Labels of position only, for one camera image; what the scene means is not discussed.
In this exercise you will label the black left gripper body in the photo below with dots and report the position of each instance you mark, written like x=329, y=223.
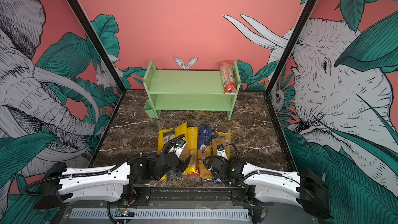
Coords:
x=180, y=163

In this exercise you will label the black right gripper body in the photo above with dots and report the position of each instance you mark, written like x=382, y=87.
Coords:
x=225, y=179

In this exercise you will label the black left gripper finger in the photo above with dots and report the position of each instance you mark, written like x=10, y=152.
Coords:
x=184, y=164
x=165, y=149

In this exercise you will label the yellow-top spaghetti bag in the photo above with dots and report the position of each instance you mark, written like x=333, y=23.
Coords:
x=180, y=130

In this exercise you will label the ankara blue yellow spaghetti bag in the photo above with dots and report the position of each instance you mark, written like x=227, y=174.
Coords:
x=204, y=150

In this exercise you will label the red-ended spaghetti bag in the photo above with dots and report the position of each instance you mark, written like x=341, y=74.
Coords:
x=227, y=76

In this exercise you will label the blue-ended chinese label spaghetti bag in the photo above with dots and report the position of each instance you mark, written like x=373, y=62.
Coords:
x=216, y=140

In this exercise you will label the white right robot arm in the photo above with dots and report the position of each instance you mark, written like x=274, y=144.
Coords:
x=304, y=188

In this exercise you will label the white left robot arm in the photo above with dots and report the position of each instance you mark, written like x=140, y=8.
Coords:
x=113, y=183

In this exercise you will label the green two-tier shelf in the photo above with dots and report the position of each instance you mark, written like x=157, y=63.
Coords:
x=187, y=90

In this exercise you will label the yellow spaghetti bag far left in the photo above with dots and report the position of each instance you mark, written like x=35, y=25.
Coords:
x=163, y=137

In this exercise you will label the red spaghetti bag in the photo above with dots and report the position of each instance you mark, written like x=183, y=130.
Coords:
x=196, y=173

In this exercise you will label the yellow pastatime spaghetti bag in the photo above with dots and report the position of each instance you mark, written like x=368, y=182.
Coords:
x=192, y=146

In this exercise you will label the yellow spaghetti bag far right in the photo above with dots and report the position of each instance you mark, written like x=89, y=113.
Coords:
x=228, y=138

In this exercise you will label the green plastic side bin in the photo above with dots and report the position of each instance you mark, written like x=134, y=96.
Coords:
x=149, y=110

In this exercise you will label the white vented strip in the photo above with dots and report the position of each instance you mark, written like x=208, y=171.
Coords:
x=160, y=213

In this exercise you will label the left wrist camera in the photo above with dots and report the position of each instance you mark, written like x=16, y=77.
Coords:
x=180, y=146

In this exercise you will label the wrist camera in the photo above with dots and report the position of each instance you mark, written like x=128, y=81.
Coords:
x=180, y=146
x=221, y=152

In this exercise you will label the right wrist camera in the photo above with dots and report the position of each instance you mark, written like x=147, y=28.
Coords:
x=221, y=152

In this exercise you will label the black left corner post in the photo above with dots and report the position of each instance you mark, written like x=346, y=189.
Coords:
x=98, y=46

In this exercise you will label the black corner post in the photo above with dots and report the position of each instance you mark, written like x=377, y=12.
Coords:
x=98, y=46
x=301, y=23

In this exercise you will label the black right corner post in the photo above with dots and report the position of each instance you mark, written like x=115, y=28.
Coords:
x=301, y=23

